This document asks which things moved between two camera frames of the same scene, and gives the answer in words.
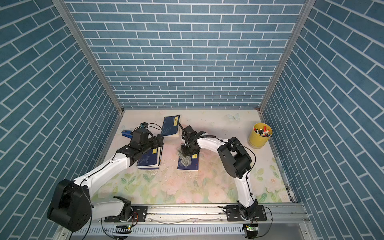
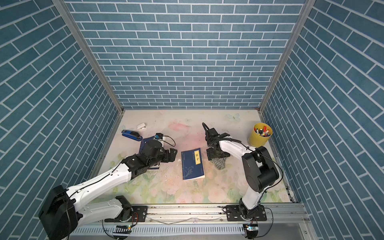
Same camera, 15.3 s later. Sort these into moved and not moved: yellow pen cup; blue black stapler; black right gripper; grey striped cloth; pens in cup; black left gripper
Moved: black right gripper; grey striped cloth; black left gripper
Not moved: pens in cup; blue black stapler; yellow pen cup
